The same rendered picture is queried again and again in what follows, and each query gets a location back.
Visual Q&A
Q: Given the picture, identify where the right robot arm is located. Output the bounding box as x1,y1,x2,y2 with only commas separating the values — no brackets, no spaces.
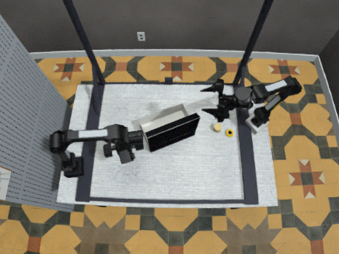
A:
49,124,144,172

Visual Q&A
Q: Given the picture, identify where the tan round tin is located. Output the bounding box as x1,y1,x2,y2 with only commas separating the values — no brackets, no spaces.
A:
213,124,222,132

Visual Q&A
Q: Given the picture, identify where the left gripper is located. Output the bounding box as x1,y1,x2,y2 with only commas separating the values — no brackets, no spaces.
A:
200,78,236,123

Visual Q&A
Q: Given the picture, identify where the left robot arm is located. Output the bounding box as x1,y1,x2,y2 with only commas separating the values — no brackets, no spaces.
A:
217,75,302,128

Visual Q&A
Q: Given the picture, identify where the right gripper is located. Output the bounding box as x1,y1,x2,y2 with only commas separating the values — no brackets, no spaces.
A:
103,143,144,158

